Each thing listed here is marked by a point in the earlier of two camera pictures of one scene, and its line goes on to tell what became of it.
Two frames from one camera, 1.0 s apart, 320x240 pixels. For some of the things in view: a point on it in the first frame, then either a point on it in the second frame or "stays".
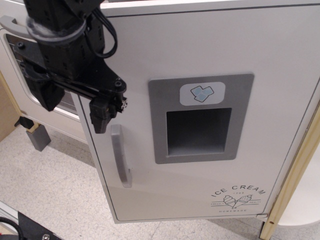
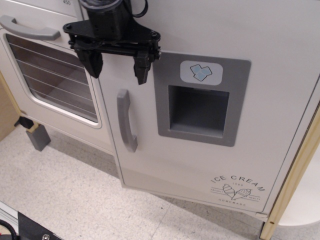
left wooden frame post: [10, 112] stays
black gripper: [62, 56] to [110, 30]
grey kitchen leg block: [39, 138] stays
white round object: [305, 207] stays
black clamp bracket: [25, 122] stays
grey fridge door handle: [121, 155] to [129, 139]
